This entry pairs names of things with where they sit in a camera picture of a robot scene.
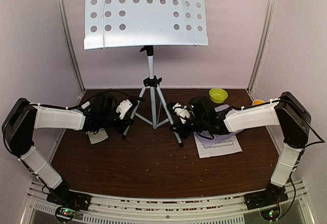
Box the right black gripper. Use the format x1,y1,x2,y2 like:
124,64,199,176
170,112,207,139

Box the purple sheet music page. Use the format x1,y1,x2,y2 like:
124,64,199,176
193,105,231,140

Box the white sheet music page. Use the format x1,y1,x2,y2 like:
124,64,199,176
194,133,242,159

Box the light blue music stand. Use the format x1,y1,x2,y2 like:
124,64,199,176
83,0,211,148

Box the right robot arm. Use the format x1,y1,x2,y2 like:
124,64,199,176
168,92,325,205

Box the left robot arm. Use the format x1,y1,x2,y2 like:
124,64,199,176
2,90,138,206

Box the grey metronome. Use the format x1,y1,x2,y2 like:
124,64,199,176
86,128,108,144

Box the yellow-green bowl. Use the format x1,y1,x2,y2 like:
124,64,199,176
209,88,228,104

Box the patterned white mug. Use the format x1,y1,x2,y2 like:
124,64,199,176
252,99,265,106

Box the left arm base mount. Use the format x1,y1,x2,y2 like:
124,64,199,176
46,191,91,211

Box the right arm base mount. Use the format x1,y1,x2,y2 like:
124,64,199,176
244,191,289,210

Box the aluminium front rail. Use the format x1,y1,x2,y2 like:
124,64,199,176
21,179,316,224

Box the left aluminium corner post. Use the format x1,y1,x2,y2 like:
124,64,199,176
57,0,86,93

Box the aluminium corner post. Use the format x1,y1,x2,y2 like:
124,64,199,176
247,0,277,96
57,0,86,93

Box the right aluminium corner post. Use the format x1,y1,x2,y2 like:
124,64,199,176
247,0,277,96

